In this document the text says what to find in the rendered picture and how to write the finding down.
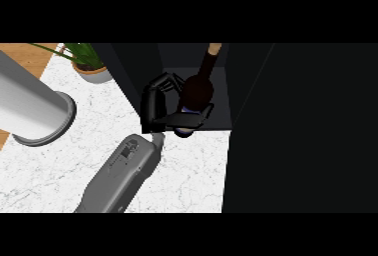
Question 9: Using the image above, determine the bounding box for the green plant in grey pot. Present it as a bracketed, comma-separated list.
[28, 42, 116, 85]

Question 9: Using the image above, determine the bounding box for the dark wine bottle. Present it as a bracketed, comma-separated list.
[173, 42, 225, 139]

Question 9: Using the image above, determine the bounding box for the large pale grey cylinder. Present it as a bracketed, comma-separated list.
[0, 49, 79, 148]

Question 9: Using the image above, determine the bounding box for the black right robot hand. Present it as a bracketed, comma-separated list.
[139, 71, 217, 135]

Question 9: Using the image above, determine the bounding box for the dark cabinet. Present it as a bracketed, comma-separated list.
[90, 42, 275, 135]

